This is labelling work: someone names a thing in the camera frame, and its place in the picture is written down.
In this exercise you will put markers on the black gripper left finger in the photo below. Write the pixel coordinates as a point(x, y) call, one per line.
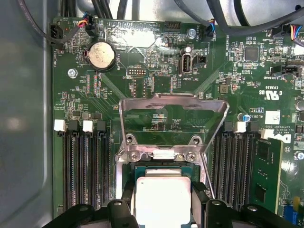
point(118, 213)

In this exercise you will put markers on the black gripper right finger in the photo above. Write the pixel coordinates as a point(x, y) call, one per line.
point(218, 213)

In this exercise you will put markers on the silver CPU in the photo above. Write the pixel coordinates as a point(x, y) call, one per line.
point(164, 202)

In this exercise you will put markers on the CPU socket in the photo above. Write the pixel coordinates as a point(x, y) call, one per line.
point(140, 158)

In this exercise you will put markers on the metal locking lever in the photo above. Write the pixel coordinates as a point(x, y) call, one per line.
point(209, 175)

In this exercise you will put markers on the RAM slot black clips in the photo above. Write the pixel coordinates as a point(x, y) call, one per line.
point(77, 166)
point(218, 171)
point(103, 166)
point(240, 171)

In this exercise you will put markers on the green RAM stick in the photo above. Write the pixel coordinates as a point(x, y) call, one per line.
point(268, 173)

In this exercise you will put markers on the blue expansion slot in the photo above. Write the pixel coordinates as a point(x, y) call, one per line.
point(289, 215)

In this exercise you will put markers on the silver board screw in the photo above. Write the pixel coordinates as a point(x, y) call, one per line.
point(72, 73)
point(298, 155)
point(192, 33)

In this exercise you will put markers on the silver round capacitor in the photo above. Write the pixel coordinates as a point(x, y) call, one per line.
point(243, 117)

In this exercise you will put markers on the white board sticker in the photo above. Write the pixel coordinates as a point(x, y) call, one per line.
point(272, 117)

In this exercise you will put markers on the metal socket cover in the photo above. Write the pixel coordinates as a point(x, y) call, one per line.
point(175, 101)

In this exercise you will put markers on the green motherboard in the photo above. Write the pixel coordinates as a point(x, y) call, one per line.
point(166, 83)

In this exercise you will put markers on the black grey PC case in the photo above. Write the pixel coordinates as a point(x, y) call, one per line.
point(23, 95)

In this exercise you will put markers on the internal USB port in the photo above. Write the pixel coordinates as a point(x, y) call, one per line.
point(185, 64)

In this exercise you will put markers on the silver coin battery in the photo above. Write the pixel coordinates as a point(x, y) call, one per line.
point(101, 55)

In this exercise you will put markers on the square black chip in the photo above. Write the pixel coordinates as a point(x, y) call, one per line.
point(251, 53)

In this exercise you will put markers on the black fan connector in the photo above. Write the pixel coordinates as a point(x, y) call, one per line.
point(55, 32)

